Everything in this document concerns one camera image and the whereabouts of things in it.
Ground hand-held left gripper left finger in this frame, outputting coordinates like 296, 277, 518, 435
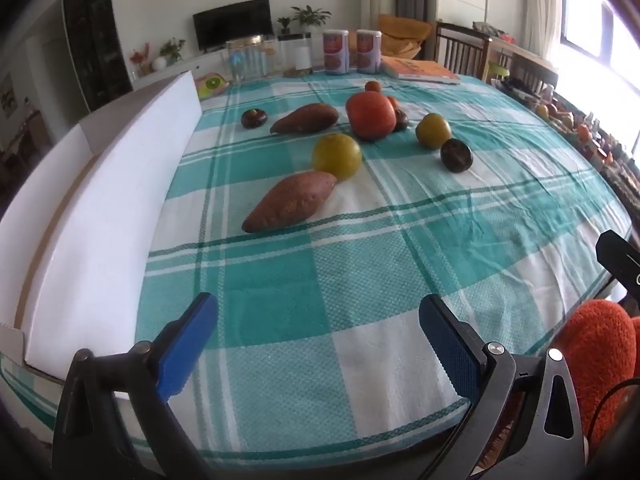
52, 291, 219, 480

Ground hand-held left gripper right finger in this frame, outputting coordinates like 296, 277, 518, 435
418, 294, 588, 480

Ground white foam lined box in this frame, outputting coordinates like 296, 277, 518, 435
0, 70, 202, 401

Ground large reddish sweet potato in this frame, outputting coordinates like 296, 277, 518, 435
242, 170, 339, 234

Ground yellow green orange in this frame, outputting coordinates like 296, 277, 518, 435
415, 113, 453, 150
312, 133, 363, 181

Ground large red tomato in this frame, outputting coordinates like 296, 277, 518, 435
345, 92, 397, 142

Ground orange fleece clothing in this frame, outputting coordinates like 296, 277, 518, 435
550, 299, 640, 461

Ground teal white checked tablecloth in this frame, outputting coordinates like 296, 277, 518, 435
0, 71, 633, 471

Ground row of colourful toys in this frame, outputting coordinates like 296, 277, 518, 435
500, 75, 640, 201

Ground wooden side table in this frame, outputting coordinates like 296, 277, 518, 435
487, 35, 558, 91

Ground dark framed window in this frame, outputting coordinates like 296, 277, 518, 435
559, 0, 640, 161

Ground small reddish sweet potato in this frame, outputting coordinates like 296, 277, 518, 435
270, 103, 340, 135

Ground kiwi print pink box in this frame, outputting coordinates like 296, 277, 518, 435
195, 72, 232, 100

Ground dark wooden chair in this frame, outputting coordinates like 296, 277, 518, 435
434, 21, 493, 81

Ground white television cabinet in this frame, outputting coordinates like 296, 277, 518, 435
131, 47, 231, 92

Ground orange cover book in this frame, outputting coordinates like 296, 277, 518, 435
380, 56, 461, 86

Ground white curtain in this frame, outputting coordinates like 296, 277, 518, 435
522, 0, 563, 56

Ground gold lid glass jar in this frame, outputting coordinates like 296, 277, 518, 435
226, 35, 279, 83

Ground red flowers in vase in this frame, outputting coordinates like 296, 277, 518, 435
129, 42, 152, 78

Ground leafy plant beside vase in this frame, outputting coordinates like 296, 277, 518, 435
159, 37, 187, 65

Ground red label tin can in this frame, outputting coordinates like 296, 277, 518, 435
322, 29, 349, 75
356, 29, 382, 74

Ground black lid glass jar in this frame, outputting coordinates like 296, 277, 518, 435
277, 33, 314, 77

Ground orange lounge chair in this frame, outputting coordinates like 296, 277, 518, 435
376, 13, 434, 61

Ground dark glass cabinet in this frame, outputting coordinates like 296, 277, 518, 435
61, 0, 135, 113

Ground black flat television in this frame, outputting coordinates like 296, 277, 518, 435
193, 0, 275, 52

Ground large green potted plant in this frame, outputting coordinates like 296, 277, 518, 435
290, 5, 333, 36

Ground black cable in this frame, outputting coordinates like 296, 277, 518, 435
582, 379, 640, 453

